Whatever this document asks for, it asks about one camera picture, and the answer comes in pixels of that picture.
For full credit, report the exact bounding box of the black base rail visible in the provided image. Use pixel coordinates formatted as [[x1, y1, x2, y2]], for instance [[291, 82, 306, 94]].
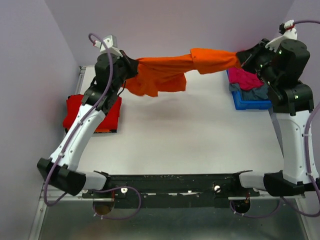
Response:
[[82, 173, 260, 209]]

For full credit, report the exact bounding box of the grey crumpled t shirt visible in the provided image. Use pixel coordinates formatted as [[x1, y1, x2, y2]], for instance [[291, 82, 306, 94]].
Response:
[[228, 83, 269, 101]]

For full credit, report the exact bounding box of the red folded t shirt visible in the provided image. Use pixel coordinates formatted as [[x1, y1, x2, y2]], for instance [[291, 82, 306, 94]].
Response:
[[62, 94, 122, 132]]

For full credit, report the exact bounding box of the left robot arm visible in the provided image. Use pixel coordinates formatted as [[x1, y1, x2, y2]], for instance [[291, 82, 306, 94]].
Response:
[[37, 51, 138, 198]]

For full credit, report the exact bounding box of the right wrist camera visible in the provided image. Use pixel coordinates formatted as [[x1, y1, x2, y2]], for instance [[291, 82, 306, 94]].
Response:
[[265, 19, 298, 52]]

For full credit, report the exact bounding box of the aluminium frame rail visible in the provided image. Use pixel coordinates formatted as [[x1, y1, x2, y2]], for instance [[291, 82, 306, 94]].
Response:
[[46, 185, 89, 202]]

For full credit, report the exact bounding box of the orange folded t shirt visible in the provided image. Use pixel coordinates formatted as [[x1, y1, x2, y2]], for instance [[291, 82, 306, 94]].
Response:
[[94, 128, 118, 134]]

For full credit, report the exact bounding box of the blue plastic bin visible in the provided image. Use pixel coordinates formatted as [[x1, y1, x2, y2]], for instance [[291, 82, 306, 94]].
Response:
[[226, 70, 272, 110]]

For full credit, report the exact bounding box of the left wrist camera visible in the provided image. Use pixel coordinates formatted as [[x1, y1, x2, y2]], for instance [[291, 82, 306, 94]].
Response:
[[99, 34, 121, 56]]

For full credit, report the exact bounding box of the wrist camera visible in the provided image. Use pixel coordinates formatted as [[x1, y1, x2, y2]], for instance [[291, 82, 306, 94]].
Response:
[[99, 34, 121, 56], [265, 19, 298, 52]]

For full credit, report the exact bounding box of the magenta crumpled t shirt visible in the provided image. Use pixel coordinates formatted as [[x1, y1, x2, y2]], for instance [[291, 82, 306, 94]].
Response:
[[227, 67, 264, 91]]

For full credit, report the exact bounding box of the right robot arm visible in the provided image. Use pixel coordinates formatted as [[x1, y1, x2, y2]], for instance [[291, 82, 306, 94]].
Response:
[[230, 39, 320, 197]]

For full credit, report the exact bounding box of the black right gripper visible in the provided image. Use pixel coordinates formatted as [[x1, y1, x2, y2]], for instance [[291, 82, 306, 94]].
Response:
[[237, 37, 279, 88]]

